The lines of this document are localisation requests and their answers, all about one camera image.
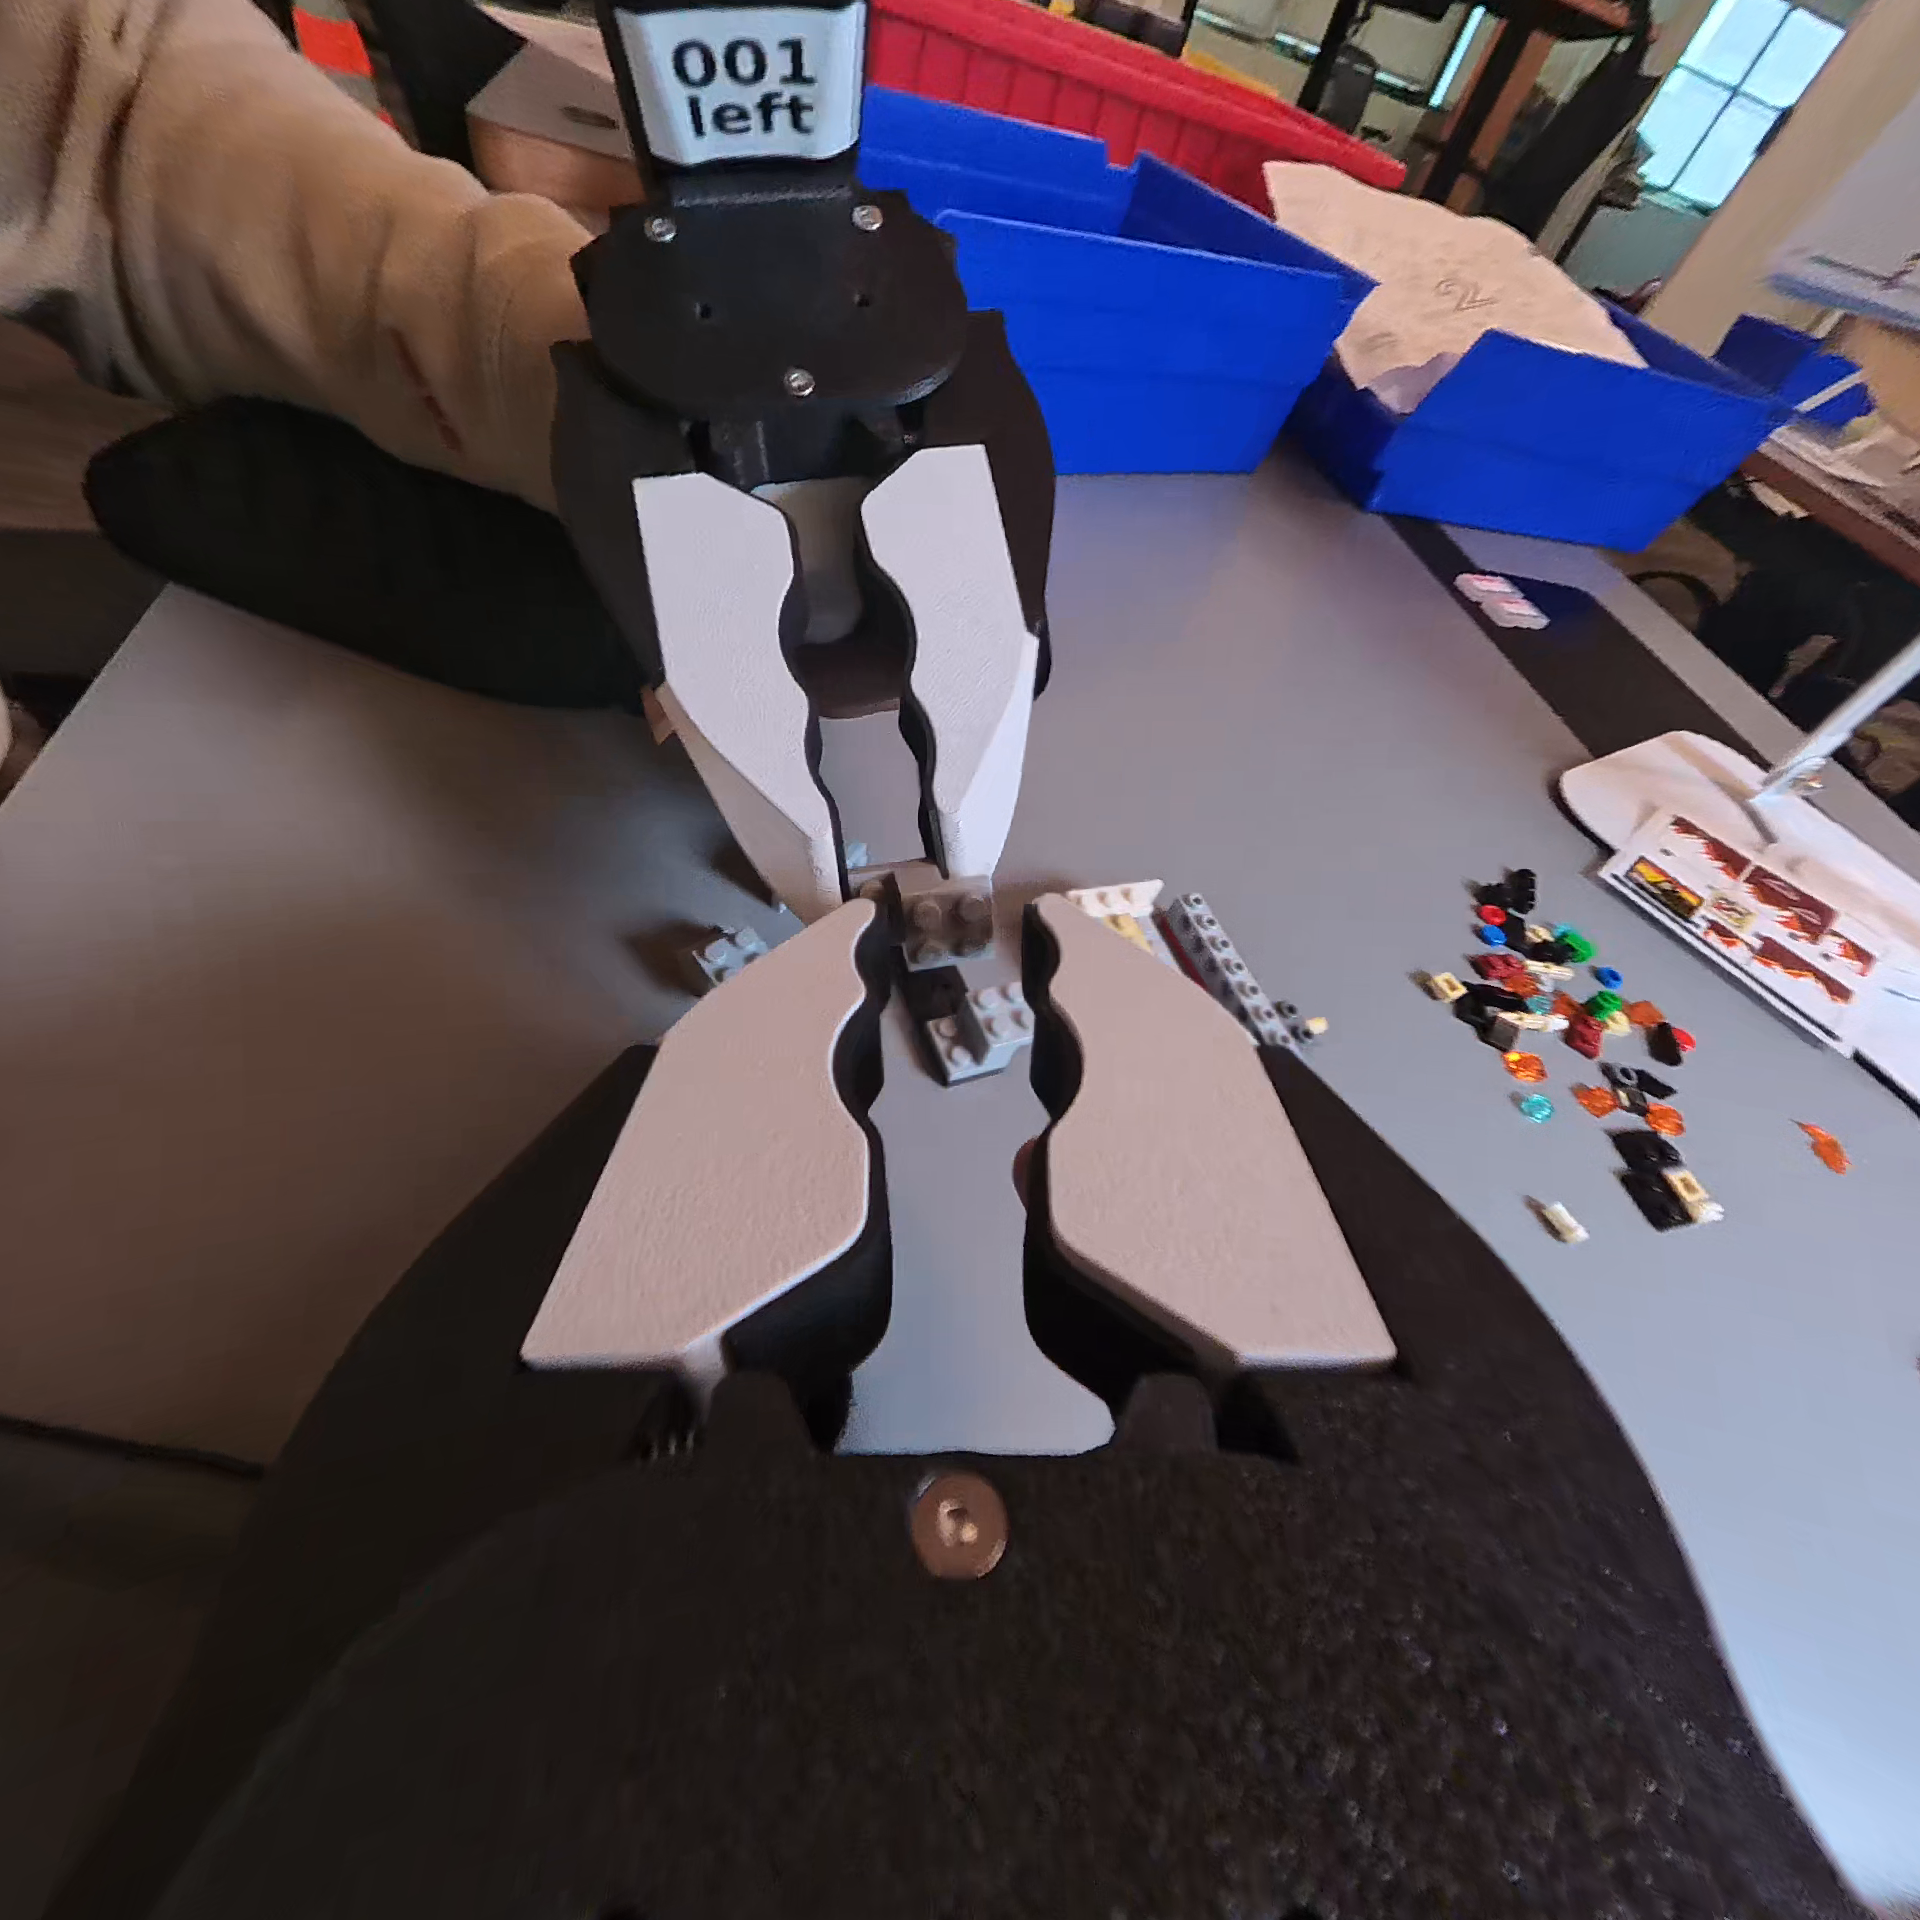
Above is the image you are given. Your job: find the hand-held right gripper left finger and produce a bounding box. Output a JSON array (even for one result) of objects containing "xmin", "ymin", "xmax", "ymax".
[{"xmin": 518, "ymin": 896, "xmax": 896, "ymax": 1448}]

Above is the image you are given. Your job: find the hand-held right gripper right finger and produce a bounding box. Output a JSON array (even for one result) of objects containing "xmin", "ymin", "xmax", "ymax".
[{"xmin": 1023, "ymin": 893, "xmax": 1401, "ymax": 1448}]

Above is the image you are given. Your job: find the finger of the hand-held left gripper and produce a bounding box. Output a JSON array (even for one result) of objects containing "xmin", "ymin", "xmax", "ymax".
[
  {"xmin": 632, "ymin": 471, "xmax": 853, "ymax": 911},
  {"xmin": 859, "ymin": 450, "xmax": 1040, "ymax": 884}
]

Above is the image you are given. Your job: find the grey lego vehicle chassis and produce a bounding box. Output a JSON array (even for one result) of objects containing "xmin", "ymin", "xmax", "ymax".
[{"xmin": 1065, "ymin": 880, "xmax": 1331, "ymax": 1050}]

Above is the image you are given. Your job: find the grey lego bracket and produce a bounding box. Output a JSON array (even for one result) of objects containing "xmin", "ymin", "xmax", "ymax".
[
  {"xmin": 862, "ymin": 871, "xmax": 999, "ymax": 968},
  {"xmin": 921, "ymin": 982, "xmax": 1040, "ymax": 1086}
]

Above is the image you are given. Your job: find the white book stand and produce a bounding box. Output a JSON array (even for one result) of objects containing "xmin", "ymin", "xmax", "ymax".
[{"xmin": 1558, "ymin": 630, "xmax": 1920, "ymax": 1116}]

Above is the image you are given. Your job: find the person's left forearm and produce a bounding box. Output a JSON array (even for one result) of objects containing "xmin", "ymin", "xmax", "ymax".
[{"xmin": 0, "ymin": 0, "xmax": 594, "ymax": 511}]

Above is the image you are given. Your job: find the pile of small lego pieces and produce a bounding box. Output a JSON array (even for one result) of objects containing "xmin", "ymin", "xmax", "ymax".
[{"xmin": 1409, "ymin": 865, "xmax": 1728, "ymax": 1234}]

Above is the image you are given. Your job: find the brown cardboard box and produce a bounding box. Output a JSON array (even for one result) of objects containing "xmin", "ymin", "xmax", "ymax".
[{"xmin": 461, "ymin": 22, "xmax": 649, "ymax": 213}]

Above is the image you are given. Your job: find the red plastic bin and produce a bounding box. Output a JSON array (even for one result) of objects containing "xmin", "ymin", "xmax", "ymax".
[{"xmin": 866, "ymin": 0, "xmax": 1408, "ymax": 214}]

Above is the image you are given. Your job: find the white printed paper bag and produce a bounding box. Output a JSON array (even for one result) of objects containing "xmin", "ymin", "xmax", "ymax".
[{"xmin": 1264, "ymin": 159, "xmax": 1651, "ymax": 415}]

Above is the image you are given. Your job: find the sticker sheet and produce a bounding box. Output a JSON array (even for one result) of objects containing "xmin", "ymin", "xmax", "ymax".
[{"xmin": 1597, "ymin": 813, "xmax": 1883, "ymax": 1047}]

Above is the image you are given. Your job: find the wooden office desk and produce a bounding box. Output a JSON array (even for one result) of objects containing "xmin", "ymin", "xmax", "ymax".
[{"xmin": 1738, "ymin": 433, "xmax": 1920, "ymax": 544}]

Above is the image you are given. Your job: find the paned window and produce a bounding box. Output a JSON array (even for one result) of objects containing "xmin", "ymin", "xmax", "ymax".
[{"xmin": 1633, "ymin": 0, "xmax": 1849, "ymax": 213}]

